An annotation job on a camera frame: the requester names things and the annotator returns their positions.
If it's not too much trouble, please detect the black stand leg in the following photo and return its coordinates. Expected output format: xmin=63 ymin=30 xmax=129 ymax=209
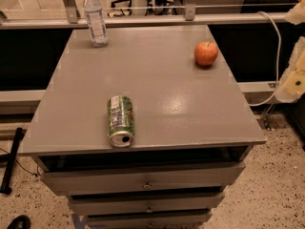
xmin=0 ymin=127 xmax=25 ymax=195

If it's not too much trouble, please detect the metal railing frame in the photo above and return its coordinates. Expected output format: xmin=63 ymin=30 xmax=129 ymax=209
xmin=0 ymin=0 xmax=302 ymax=30

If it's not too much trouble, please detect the red apple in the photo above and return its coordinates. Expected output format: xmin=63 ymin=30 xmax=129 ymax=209
xmin=194 ymin=41 xmax=218 ymax=66

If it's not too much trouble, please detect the green soda can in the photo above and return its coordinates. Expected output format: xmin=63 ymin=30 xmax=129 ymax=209
xmin=107 ymin=95 xmax=135 ymax=147

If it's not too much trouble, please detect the grey drawer cabinet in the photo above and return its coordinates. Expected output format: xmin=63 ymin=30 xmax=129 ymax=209
xmin=20 ymin=26 xmax=265 ymax=229

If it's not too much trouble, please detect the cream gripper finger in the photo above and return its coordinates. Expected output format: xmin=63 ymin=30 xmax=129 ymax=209
xmin=274 ymin=36 xmax=305 ymax=103
xmin=285 ymin=0 xmax=305 ymax=25

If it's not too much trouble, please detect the clear plastic water bottle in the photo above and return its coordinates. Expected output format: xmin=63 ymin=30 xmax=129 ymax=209
xmin=83 ymin=0 xmax=108 ymax=47

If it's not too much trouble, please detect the black shoe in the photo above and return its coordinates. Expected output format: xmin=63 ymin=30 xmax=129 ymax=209
xmin=7 ymin=215 xmax=31 ymax=229

